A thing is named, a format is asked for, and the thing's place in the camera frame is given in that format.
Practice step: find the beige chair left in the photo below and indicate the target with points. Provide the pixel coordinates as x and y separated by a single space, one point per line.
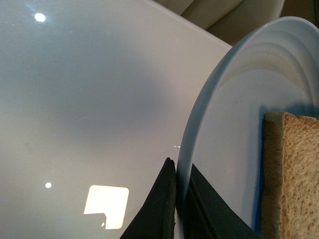
206 13

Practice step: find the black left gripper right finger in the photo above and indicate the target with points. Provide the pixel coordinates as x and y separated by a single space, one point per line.
204 214

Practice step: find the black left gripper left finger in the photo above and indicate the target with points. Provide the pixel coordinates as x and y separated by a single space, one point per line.
155 219

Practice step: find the bread slice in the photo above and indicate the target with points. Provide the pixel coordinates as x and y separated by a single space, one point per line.
290 201

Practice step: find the light blue plate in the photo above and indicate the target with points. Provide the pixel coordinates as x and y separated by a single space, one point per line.
275 68

